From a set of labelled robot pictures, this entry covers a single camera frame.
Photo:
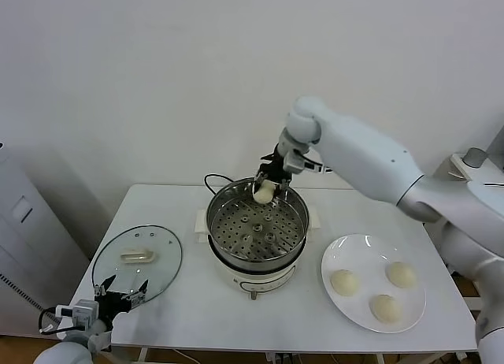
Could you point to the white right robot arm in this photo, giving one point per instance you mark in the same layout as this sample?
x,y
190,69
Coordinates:
x,y
374,163

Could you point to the steel perforated steamer basket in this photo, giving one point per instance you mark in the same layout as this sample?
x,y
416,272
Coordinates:
x,y
236,222

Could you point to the white round plate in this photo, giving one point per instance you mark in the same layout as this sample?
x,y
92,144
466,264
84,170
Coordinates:
x,y
354,253

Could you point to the white floor cabinet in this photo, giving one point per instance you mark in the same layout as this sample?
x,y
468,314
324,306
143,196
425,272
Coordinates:
x,y
23,230

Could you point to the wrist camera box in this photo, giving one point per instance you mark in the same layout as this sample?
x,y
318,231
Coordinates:
x,y
84,310
293,163

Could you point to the white electric cooker pot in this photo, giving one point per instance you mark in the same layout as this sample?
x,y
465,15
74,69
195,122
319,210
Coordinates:
x,y
256,277

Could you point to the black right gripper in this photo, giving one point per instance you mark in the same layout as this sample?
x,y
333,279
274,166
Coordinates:
x,y
273,168

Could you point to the white steamed baozi bun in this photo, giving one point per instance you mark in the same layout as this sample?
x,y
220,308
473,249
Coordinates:
x,y
386,309
345,282
263,194
401,274

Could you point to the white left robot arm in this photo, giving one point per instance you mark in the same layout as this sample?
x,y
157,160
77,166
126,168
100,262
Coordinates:
x,y
63,352

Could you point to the grey cup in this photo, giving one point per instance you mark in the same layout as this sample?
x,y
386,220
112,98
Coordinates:
x,y
475,158

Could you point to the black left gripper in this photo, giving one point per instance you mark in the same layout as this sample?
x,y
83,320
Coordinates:
x,y
112,303

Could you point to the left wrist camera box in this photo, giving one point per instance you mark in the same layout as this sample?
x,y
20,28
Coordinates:
x,y
84,310

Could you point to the white side desk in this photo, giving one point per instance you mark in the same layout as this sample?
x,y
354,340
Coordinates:
x,y
458,171

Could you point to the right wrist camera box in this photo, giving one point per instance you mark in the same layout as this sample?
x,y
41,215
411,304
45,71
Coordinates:
x,y
293,163

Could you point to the round glass pot lid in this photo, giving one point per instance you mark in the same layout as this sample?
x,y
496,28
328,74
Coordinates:
x,y
165,257

